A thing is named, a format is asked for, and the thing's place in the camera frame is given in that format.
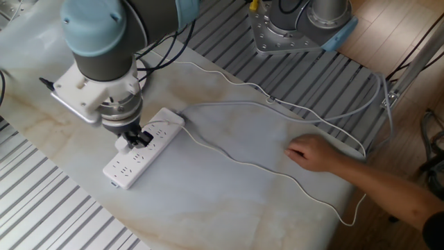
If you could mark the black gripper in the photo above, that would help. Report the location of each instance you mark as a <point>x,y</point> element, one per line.
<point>123,130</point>

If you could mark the white plug adapter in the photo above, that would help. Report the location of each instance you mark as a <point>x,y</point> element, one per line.
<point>120,146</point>

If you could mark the person's bare forearm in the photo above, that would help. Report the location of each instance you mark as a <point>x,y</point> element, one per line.
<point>381,191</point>

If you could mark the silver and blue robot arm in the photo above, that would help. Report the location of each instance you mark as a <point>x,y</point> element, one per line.
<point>93,27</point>

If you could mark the white power strip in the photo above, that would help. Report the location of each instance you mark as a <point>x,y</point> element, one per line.
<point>138,166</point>

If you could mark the person's bare hand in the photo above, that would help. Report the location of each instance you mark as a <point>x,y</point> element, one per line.
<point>312,152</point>

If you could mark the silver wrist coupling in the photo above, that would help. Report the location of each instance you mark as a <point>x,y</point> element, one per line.
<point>121,111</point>

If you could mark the yellow connector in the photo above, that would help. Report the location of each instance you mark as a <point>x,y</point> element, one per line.
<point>254,5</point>

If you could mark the dark metal chair base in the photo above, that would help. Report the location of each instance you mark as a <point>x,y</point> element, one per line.
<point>433,152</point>

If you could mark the black shirt sleeve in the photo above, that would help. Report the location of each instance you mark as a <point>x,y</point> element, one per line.
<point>435,232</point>

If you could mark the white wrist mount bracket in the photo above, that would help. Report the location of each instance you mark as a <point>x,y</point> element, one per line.
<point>86,93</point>

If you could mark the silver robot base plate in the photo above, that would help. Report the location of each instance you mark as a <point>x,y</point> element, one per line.
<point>263,38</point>

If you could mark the aluminium frame post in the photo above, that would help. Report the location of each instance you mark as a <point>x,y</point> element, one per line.
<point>412,66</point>

